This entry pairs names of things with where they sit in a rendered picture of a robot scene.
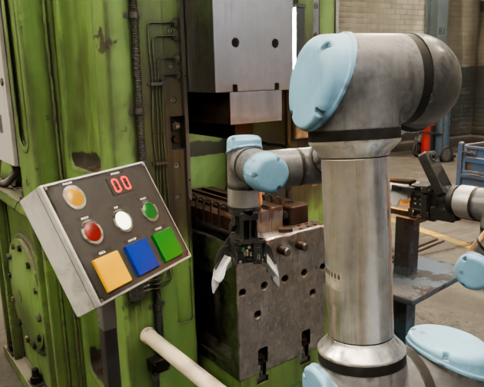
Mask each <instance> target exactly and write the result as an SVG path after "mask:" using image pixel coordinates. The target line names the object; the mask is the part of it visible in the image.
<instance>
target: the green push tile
mask: <svg viewBox="0 0 484 387"><path fill-rule="evenodd" d="M151 238H152V240H153V241H154V244H155V246H156V247H157V250H158V252H159V254H160V255H161V258H162V260H163V261H164V263H166V262H167V261H169V260H172V259H173V258H175V257H177V256H180V255H181V254H182V253H183V250H182V249H181V246H180V244H179V242H178V241H177V238H176V236H175V235H174V232H173V230H172V229H171V227H168V228H167V229H164V230H162V231H159V232H157V233H155V234H152V235H151Z"/></svg>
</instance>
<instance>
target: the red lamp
mask: <svg viewBox="0 0 484 387"><path fill-rule="evenodd" d="M84 232H85V235H86V237H87V238H88V239H89V240H91V241H98V240H100V238H101V230H100V228H99V227H98V226H97V225H96V224H95V223H86V224H85V227H84Z"/></svg>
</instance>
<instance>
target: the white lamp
mask: <svg viewBox="0 0 484 387"><path fill-rule="evenodd" d="M116 221H117V224H118V226H119V227H121V228H122V229H128V228H129V227H130V226H131V220H130V218H129V216H128V215H127V214H126V213H124V212H118V213H117V214H116Z"/></svg>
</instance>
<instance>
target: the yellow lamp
mask: <svg viewBox="0 0 484 387"><path fill-rule="evenodd" d="M66 197H67V199H68V201H69V202H70V203H71V204H72V205H74V206H76V207H79V206H81V205H82V204H83V203H84V197H83V195H82V193H81V192H80V191H79V190H78V189H76V188H73V187H72V188H69V189H68V190H67V192H66Z"/></svg>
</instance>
